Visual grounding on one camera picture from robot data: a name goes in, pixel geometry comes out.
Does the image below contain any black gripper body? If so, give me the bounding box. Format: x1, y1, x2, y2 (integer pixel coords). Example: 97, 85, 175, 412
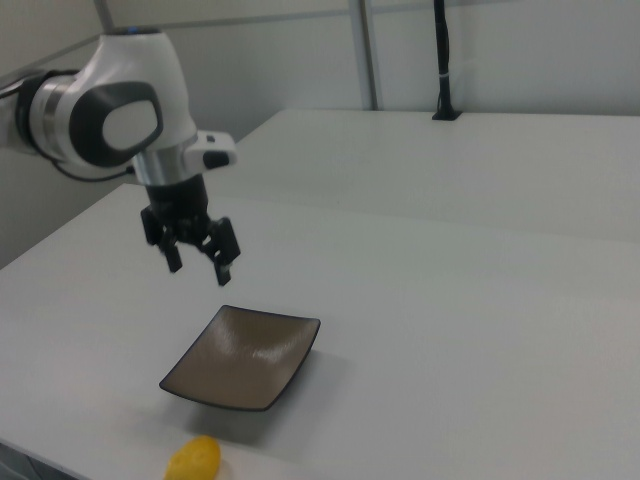
139, 172, 224, 249

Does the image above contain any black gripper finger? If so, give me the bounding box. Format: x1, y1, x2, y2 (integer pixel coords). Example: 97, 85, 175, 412
157, 225, 183, 274
198, 216, 242, 287

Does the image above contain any yellow lemon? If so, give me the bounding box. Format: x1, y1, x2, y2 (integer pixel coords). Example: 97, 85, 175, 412
164, 434, 223, 480

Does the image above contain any brown square ceramic plate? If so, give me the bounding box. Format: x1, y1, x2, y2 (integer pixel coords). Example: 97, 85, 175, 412
158, 304, 322, 413

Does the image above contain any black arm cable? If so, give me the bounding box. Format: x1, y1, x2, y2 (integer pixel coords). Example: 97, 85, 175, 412
48, 158, 137, 183

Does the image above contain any grey metal frame post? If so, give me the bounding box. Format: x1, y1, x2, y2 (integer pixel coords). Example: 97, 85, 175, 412
96, 0, 115, 37

